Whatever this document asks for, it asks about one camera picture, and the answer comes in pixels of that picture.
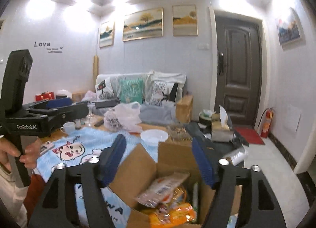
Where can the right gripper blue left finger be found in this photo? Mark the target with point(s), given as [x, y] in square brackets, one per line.
[57, 205]

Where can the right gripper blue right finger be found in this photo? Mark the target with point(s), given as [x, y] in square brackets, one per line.
[258, 205]

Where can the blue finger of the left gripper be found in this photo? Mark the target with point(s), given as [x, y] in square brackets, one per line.
[57, 103]
[65, 114]

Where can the green white snack packet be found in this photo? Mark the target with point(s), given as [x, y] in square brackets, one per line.
[195, 197]

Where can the orange clear snack bag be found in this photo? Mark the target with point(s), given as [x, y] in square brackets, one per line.
[167, 216]

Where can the brown biscuit packet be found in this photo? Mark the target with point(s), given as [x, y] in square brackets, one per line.
[161, 188]

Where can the person's left hand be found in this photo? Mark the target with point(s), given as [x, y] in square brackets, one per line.
[28, 158]

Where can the white mug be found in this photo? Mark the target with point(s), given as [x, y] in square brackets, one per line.
[68, 128]

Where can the clear glass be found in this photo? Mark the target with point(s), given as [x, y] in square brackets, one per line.
[90, 119]

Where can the black remote control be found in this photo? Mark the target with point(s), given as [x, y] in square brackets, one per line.
[99, 123]

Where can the white printed plastic bag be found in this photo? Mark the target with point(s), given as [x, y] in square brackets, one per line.
[123, 117]

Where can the teal patterned cushion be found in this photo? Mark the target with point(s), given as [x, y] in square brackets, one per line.
[131, 90]

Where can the red doormat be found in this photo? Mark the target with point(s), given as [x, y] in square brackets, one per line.
[250, 135]

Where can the small teal mountain painting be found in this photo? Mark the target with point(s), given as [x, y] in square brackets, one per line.
[106, 34]

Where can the red fire extinguisher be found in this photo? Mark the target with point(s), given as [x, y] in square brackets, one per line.
[265, 122]

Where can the tissue box with tissue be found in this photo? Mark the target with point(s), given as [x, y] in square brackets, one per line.
[221, 130]

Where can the white plastic bowl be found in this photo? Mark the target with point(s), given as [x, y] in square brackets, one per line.
[154, 136]

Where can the white sofa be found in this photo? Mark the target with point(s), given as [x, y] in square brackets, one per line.
[107, 88]

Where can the black white tree cushion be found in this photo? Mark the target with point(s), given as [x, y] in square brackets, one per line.
[162, 93]

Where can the dark waste bin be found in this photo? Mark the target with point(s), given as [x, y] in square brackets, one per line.
[205, 117]

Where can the glass snack tray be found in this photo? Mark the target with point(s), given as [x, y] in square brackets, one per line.
[177, 132]

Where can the wide golden tree painting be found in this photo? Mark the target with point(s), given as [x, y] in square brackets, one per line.
[143, 24]

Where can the wooden side table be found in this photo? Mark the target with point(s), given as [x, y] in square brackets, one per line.
[184, 109]

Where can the small golden tree painting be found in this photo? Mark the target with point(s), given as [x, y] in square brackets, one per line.
[184, 20]

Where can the dark brown door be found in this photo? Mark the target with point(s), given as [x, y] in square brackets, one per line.
[239, 69]

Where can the mountain landscape painting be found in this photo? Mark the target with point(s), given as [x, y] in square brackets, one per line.
[288, 27]

